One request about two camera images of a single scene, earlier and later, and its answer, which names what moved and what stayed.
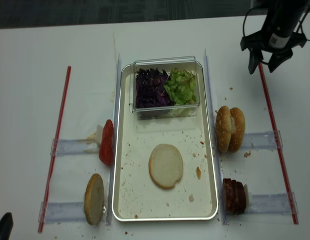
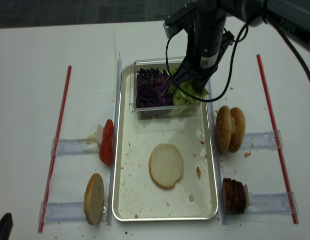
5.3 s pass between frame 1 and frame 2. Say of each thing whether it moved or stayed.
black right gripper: moved
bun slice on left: stayed
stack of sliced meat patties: stayed
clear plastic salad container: stayed
